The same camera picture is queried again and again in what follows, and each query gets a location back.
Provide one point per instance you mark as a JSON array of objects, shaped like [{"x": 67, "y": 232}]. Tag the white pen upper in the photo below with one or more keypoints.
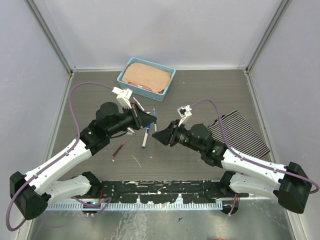
[{"x": 139, "y": 104}]

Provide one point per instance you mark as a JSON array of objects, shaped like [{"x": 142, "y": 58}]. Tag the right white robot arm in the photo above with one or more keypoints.
[{"x": 287, "y": 184}]

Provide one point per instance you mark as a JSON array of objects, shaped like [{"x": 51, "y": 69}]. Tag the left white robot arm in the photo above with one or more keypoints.
[{"x": 35, "y": 190}]

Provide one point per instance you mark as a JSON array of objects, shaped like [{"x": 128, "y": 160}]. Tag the peach folded towel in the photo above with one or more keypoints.
[{"x": 148, "y": 77}]

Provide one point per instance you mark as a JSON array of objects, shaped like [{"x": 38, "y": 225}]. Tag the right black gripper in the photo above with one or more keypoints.
[{"x": 169, "y": 134}]

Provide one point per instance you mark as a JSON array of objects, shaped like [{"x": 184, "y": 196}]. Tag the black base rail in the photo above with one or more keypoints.
[{"x": 165, "y": 191}]

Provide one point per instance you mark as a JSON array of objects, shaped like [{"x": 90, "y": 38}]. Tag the blue gel pen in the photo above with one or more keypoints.
[{"x": 155, "y": 122}]

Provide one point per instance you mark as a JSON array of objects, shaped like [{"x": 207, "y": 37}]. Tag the blue slotted cable duct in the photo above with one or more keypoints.
[{"x": 176, "y": 206}]

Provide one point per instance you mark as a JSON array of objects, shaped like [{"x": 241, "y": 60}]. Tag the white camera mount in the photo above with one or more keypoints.
[
  {"x": 184, "y": 113},
  {"x": 123, "y": 96}
]

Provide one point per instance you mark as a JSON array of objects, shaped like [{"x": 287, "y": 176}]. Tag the white marker blue print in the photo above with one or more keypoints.
[{"x": 145, "y": 136}]

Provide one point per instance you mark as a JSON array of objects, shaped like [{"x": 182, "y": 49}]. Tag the red gel pen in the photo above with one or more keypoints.
[{"x": 117, "y": 150}]

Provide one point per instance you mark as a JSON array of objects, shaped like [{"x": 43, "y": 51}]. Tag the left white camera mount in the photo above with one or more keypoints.
[{"x": 123, "y": 96}]

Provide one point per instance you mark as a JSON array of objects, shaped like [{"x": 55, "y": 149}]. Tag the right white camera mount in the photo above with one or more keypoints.
[{"x": 184, "y": 113}]

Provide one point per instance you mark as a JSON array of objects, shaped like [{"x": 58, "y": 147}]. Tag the blue plastic basket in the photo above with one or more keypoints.
[{"x": 144, "y": 92}]

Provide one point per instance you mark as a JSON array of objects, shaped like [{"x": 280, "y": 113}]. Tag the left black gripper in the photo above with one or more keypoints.
[{"x": 141, "y": 119}]

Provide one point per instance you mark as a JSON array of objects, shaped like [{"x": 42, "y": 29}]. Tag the black white striped cloth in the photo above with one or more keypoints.
[{"x": 242, "y": 137}]

